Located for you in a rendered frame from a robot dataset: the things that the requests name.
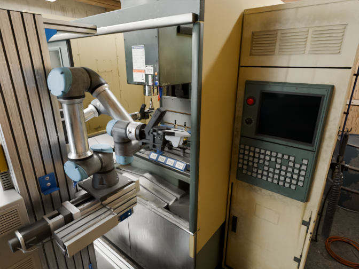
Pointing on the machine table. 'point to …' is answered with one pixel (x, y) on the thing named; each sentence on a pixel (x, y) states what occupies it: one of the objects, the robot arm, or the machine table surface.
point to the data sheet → (138, 57)
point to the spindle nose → (148, 91)
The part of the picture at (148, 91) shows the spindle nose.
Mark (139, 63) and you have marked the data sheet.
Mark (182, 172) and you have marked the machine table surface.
